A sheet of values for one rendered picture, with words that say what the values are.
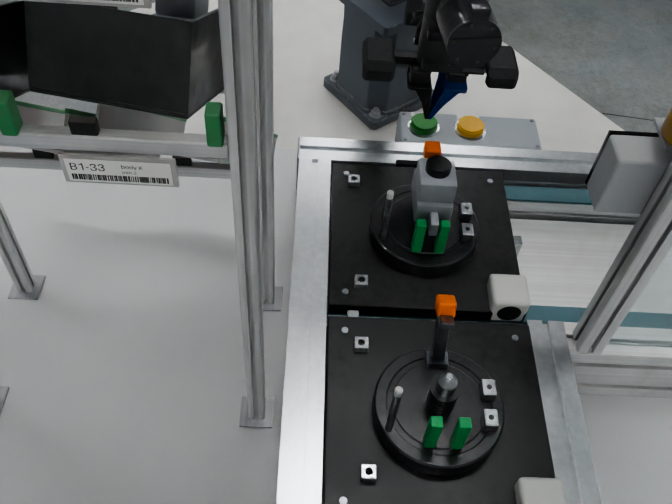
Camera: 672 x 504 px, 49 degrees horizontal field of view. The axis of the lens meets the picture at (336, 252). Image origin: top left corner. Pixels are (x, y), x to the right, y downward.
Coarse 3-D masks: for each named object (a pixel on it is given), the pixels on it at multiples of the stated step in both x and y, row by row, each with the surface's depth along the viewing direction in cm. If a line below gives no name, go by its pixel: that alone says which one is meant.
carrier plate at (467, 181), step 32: (352, 192) 99; (384, 192) 100; (480, 192) 101; (352, 224) 96; (480, 224) 97; (352, 256) 92; (480, 256) 94; (512, 256) 94; (352, 288) 89; (384, 288) 90; (416, 288) 90; (448, 288) 90; (480, 288) 91
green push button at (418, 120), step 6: (420, 114) 110; (414, 120) 109; (420, 120) 109; (426, 120) 109; (432, 120) 109; (414, 126) 108; (420, 126) 108; (426, 126) 108; (432, 126) 108; (420, 132) 108; (426, 132) 108; (432, 132) 109
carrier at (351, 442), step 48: (336, 336) 85; (384, 336) 85; (432, 336) 86; (480, 336) 86; (528, 336) 87; (336, 384) 81; (384, 384) 79; (432, 384) 76; (480, 384) 79; (528, 384) 83; (336, 432) 78; (384, 432) 76; (432, 432) 72; (480, 432) 77; (528, 432) 79; (336, 480) 74; (384, 480) 75; (432, 480) 75; (480, 480) 75; (528, 480) 74
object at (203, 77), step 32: (32, 32) 56; (64, 32) 56; (96, 32) 55; (128, 32) 55; (160, 32) 55; (192, 32) 54; (32, 64) 57; (64, 64) 57; (96, 64) 56; (128, 64) 56; (160, 64) 56; (192, 64) 56; (64, 96) 58; (96, 96) 58; (128, 96) 57; (160, 96) 57; (192, 96) 57
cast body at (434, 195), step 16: (432, 160) 86; (448, 160) 86; (416, 176) 89; (432, 176) 86; (448, 176) 86; (416, 192) 88; (432, 192) 86; (448, 192) 86; (416, 208) 88; (432, 208) 87; (448, 208) 87; (432, 224) 87
